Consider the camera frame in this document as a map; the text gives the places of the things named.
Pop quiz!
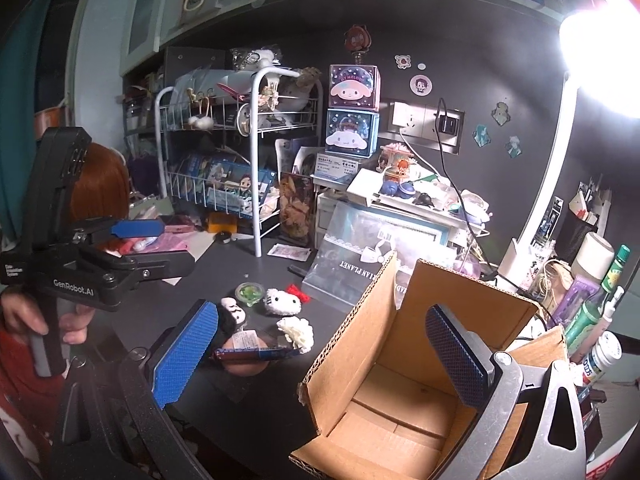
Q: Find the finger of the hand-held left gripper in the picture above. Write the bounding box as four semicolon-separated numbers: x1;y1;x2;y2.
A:
75;217;164;251
117;251;196;282

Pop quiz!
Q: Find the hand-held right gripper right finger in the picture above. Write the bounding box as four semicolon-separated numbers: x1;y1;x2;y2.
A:
425;304;588;480

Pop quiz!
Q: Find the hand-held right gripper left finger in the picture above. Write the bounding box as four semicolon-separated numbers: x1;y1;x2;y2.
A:
50;299;220;480

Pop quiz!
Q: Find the black and white plush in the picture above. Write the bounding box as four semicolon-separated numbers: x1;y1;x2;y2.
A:
216;297;247;337

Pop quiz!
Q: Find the cardboard box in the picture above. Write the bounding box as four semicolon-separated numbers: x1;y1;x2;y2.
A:
289;250;571;480

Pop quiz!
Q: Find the clear green jelly cup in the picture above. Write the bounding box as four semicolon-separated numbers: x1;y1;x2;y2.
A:
236;282;266;307

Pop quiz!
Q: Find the white cat plush red bow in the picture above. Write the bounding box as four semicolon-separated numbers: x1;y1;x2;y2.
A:
264;284;312;317

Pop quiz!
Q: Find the white flower plush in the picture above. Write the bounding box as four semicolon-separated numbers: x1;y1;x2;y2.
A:
276;316;315;353

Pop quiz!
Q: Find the person's left forearm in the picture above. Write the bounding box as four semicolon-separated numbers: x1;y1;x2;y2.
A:
0;330;68;466

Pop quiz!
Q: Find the person's left hand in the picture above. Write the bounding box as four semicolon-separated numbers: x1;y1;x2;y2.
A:
0;292;96;346

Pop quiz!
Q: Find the red tube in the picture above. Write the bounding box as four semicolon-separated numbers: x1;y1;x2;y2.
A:
102;237;157;257

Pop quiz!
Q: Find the small pink box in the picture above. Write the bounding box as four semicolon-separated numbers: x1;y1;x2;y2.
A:
160;214;202;234

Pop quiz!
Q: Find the white paper sheet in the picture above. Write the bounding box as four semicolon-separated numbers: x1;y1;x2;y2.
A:
185;232;222;264

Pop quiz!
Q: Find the person's hair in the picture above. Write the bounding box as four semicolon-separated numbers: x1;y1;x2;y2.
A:
70;142;132;222

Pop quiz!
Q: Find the orange box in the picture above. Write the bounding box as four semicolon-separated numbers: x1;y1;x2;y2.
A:
207;211;239;234

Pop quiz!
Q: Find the blue anime box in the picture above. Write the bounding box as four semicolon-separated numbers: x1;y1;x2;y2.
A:
172;152;277;217

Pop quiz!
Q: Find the pink sachet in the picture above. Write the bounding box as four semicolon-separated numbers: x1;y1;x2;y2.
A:
267;242;312;261

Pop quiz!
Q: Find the purple pack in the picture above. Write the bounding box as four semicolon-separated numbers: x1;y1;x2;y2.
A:
552;275;594;327

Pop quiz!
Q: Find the green tube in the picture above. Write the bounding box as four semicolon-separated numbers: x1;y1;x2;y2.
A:
564;300;609;362

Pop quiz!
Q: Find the white pill bottle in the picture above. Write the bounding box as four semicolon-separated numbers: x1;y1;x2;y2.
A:
582;332;624;387

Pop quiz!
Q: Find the clear snack jar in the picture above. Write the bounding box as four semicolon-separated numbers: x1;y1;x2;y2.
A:
277;172;319;249

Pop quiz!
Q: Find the clear plastic zip bag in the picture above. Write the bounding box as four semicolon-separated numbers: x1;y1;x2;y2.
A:
302;200;457;314

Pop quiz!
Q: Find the black pen holder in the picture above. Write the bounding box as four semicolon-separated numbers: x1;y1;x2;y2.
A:
556;214;602;267

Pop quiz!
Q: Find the white tape roll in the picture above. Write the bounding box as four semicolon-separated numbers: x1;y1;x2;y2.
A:
572;232;615;282

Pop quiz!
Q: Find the green bottle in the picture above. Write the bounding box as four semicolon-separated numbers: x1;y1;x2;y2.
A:
600;245;632;302

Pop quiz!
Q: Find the flat white box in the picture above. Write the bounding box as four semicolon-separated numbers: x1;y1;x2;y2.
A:
346;169;417;208

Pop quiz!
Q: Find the white labelled box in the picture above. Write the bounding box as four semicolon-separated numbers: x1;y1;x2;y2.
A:
312;152;362;187

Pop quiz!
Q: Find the small figurine set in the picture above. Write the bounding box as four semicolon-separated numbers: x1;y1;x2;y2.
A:
377;142;423;183

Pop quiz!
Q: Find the white desk lamp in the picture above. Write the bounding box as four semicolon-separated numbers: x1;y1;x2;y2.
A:
500;0;640;292

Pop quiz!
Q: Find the blue character box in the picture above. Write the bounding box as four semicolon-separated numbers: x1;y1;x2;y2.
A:
325;109;380;157

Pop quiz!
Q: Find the brown spring doll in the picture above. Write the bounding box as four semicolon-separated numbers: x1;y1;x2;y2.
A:
344;24;374;66

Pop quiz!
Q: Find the white wire rack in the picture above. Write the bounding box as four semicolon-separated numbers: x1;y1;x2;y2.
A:
154;66;325;258

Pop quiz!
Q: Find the black cable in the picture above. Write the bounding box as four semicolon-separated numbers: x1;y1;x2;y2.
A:
435;97;501;281

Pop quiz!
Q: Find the wall power outlet panel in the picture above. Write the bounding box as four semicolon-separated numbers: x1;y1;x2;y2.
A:
387;100;466;155

